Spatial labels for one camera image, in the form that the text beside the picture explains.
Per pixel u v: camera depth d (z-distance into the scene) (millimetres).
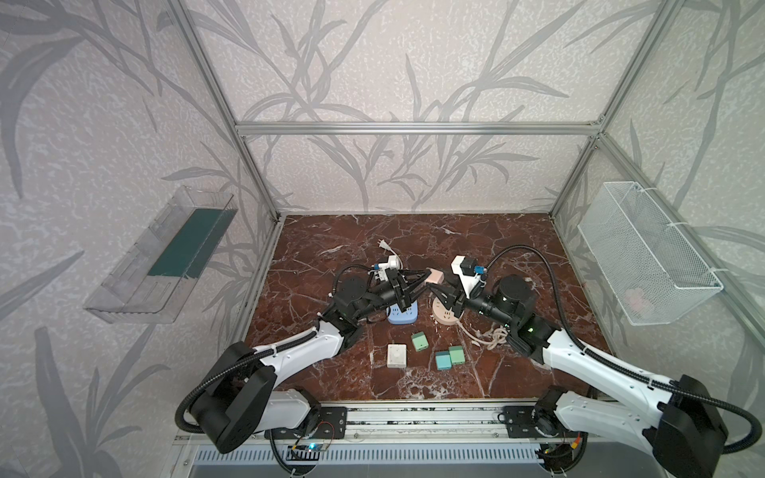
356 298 586
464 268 595
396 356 824
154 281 652
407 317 903
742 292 566
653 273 626
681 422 387
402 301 669
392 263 737
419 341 866
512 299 547
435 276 691
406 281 666
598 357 486
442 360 829
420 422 753
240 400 413
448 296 634
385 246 1085
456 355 830
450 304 634
